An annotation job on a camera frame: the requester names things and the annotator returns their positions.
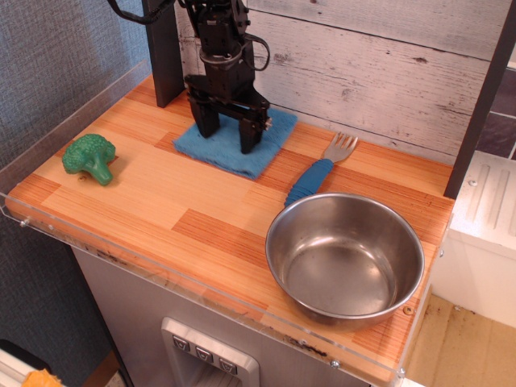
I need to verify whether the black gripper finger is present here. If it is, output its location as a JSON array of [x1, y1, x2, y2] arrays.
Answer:
[[189, 96, 220, 138], [239, 118, 262, 154]]

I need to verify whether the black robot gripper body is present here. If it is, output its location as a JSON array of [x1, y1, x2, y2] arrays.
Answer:
[[184, 1, 271, 131]]

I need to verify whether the blue cloth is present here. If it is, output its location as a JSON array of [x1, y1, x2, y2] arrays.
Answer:
[[173, 109, 298, 180]]

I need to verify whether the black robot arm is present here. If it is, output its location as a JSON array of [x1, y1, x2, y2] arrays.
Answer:
[[183, 1, 272, 154]]

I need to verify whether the green plastic broccoli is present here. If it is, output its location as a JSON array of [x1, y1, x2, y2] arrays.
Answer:
[[62, 134, 116, 186]]

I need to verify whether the stainless steel bowl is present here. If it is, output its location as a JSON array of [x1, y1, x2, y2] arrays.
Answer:
[[265, 193, 425, 331]]

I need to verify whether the clear acrylic table guard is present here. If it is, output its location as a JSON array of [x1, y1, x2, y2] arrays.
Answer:
[[0, 60, 435, 387]]

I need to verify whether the grey toy dispenser panel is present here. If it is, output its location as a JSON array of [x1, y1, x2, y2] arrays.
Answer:
[[161, 317, 260, 386]]

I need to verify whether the white toy sink unit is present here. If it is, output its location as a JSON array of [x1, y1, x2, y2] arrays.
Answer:
[[431, 152, 515, 327]]

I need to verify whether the yellow object at corner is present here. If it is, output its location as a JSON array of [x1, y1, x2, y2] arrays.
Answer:
[[21, 369, 63, 387]]

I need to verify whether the dark grey left post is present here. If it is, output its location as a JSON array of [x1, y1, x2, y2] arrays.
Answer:
[[146, 6, 185, 108]]

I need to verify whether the dark grey post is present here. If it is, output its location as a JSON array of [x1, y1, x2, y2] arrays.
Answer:
[[146, 6, 185, 108], [443, 1, 515, 199]]

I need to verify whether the blue handled metal fork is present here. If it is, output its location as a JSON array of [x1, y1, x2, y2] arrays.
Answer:
[[284, 132, 358, 207]]

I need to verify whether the dark grey right post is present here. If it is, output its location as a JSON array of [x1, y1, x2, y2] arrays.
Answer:
[[443, 1, 515, 199]]

